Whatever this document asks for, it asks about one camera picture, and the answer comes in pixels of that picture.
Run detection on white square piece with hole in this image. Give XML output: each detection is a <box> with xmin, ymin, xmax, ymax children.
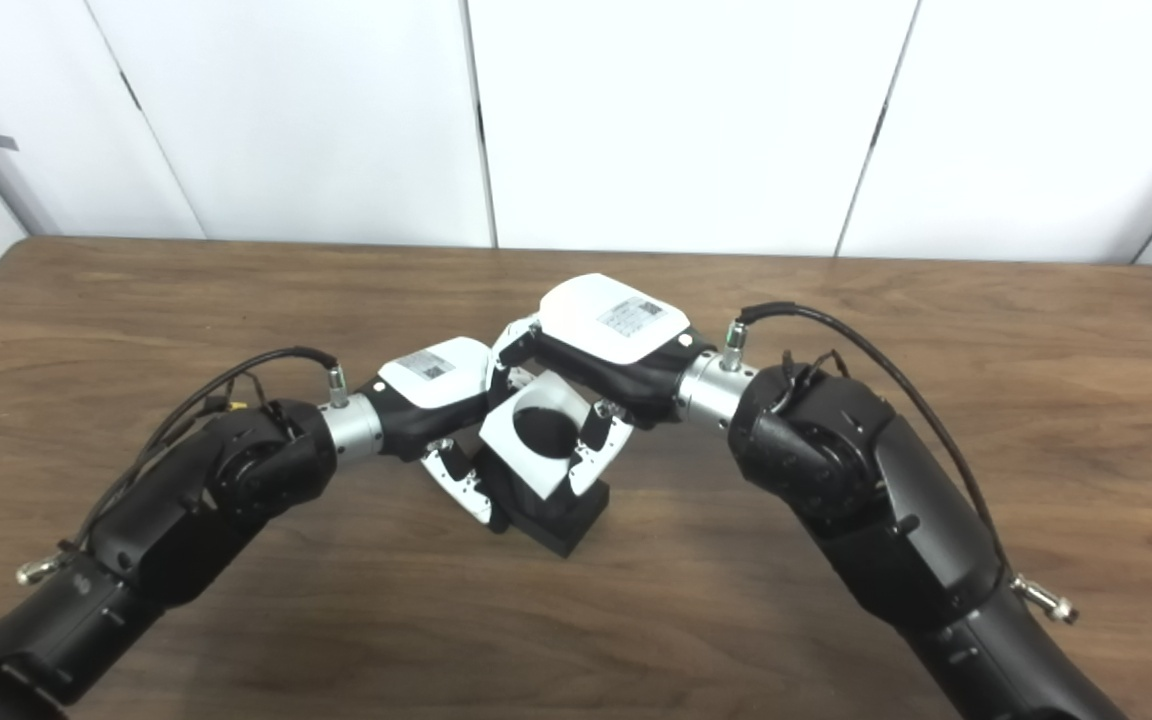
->
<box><xmin>479</xmin><ymin>370</ymin><xmax>599</xmax><ymax>499</ymax></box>

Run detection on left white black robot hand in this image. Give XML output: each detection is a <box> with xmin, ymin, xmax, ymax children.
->
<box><xmin>373</xmin><ymin>337</ymin><xmax>497</xmax><ymax>526</ymax></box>

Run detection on black peg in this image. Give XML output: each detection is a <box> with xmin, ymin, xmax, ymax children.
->
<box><xmin>476</xmin><ymin>408</ymin><xmax>610</xmax><ymax>558</ymax></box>

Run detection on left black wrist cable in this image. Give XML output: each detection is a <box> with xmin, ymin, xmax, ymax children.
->
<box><xmin>16</xmin><ymin>346</ymin><xmax>349</xmax><ymax>586</ymax></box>

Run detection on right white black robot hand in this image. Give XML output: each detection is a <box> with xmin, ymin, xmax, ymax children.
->
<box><xmin>489</xmin><ymin>273</ymin><xmax>717</xmax><ymax>498</ymax></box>

